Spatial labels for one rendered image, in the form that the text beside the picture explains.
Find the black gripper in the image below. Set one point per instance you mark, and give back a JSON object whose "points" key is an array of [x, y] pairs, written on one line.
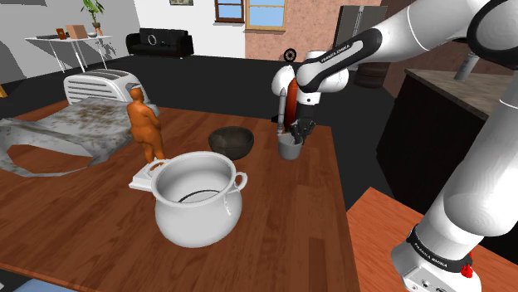
{"points": [[306, 114]]}

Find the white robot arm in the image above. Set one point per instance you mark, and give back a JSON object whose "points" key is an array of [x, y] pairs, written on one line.
{"points": [[465, 194]]}

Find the red-orange kitchen utensil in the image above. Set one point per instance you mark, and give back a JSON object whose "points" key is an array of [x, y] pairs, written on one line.
{"points": [[290, 101]]}

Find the grey-white kitchen utensil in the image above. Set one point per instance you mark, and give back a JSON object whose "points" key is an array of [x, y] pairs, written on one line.
{"points": [[281, 109]]}

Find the grey utensil cup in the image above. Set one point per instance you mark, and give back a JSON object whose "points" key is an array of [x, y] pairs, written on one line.
{"points": [[289, 150]]}

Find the small black round object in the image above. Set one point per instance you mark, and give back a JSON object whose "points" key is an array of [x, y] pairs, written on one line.
{"points": [[289, 55]]}

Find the dark wooden barrel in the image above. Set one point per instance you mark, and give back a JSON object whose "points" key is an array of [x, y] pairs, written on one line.
{"points": [[370, 77]]}

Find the dark grey bowl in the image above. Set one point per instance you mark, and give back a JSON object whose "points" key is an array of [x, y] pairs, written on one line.
{"points": [[230, 143]]}

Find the brown wooden table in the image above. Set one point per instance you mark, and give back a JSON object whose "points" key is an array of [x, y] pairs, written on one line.
{"points": [[283, 210]]}

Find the grey cabinet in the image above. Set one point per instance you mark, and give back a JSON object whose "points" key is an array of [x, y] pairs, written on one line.
{"points": [[356, 22]]}

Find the light wood framed window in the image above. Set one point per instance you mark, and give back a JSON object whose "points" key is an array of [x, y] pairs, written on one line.
{"points": [[266, 14]]}

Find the dark counter with stone top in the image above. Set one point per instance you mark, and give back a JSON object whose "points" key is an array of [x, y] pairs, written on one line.
{"points": [[429, 133]]}

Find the dark brown framed window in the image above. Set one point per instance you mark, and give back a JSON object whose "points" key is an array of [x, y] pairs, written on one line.
{"points": [[229, 10]]}

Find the wood patterned robot stand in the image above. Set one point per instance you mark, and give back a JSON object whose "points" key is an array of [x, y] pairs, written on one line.
{"points": [[376, 242]]}

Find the black sofa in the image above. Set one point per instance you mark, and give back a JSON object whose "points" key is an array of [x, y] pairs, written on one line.
{"points": [[160, 46]]}

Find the orange figure on white base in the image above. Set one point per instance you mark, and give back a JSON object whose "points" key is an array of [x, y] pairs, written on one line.
{"points": [[143, 125]]}

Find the grey can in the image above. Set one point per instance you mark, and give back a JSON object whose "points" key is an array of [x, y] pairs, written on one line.
{"points": [[465, 68]]}

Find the white toaster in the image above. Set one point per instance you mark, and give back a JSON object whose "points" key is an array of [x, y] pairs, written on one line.
{"points": [[95, 87]]}

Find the grey mottled cloth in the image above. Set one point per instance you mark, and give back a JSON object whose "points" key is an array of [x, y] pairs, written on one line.
{"points": [[81, 125]]}

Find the white side table with plant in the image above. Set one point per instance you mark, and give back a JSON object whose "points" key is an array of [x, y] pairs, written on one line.
{"points": [[73, 38]]}

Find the wall picture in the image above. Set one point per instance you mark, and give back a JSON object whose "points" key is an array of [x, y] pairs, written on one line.
{"points": [[181, 2]]}

